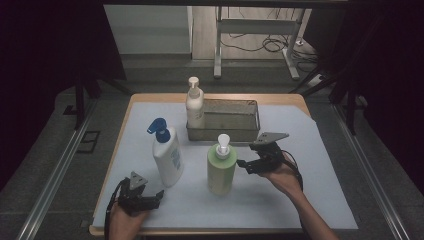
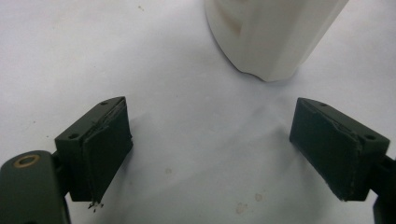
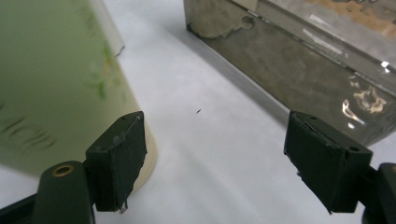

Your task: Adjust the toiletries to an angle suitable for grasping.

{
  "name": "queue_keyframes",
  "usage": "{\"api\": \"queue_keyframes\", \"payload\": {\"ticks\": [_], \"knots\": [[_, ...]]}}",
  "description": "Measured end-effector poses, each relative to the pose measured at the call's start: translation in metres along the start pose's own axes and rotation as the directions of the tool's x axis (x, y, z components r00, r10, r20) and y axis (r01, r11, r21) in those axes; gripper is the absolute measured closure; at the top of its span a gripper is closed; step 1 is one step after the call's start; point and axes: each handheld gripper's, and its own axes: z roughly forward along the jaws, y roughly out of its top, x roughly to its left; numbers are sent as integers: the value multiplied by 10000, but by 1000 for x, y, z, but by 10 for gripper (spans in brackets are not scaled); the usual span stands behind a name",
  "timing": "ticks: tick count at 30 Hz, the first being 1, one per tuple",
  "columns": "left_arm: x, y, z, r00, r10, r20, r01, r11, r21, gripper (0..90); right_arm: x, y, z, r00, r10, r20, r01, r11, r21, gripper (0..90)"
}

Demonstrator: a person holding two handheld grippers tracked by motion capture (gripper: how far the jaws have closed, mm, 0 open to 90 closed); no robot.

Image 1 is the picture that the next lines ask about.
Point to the white panel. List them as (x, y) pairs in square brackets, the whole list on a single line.
[(146, 30)]

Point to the person's left hand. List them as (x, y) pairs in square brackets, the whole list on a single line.
[(123, 221)]

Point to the black metal stand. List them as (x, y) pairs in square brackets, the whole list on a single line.
[(80, 100), (350, 100)]

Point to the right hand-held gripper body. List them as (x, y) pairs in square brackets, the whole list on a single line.
[(270, 153)]

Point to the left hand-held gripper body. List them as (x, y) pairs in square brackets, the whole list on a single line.
[(133, 195)]

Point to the person's right hand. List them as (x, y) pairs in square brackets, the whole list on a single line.
[(283, 180)]

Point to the white metal stand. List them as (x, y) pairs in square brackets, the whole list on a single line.
[(256, 26)]

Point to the green bottle with white pump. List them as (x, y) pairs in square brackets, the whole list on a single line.
[(221, 173)]

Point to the white power strip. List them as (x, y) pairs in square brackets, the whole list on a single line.
[(315, 80)]

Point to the metal mesh basket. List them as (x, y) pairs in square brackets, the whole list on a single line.
[(230, 133)]

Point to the cream pump bottle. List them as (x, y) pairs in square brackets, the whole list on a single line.
[(195, 110)]

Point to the white bottle with blue pump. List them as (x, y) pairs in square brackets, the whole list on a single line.
[(168, 160)]

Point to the aluminium rail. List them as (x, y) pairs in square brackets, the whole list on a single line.
[(366, 173), (56, 173)]

